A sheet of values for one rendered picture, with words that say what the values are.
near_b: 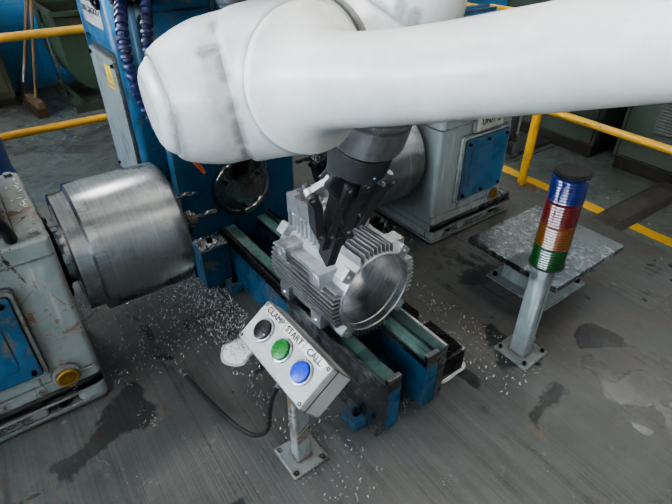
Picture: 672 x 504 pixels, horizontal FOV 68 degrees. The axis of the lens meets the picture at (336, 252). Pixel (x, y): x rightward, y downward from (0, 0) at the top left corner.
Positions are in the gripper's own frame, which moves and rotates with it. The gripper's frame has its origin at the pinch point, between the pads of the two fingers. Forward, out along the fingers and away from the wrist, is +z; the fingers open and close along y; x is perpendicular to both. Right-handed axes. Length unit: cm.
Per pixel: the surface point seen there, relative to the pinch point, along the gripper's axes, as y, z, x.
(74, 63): 15, 239, -389
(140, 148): 16, 30, -57
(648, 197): -284, 138, -55
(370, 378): -4.4, 19.8, 15.1
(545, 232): -39.3, 3.1, 7.3
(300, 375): 10.6, 5.0, 15.0
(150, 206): 20.0, 16.0, -27.4
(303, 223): -3.5, 12.6, -13.4
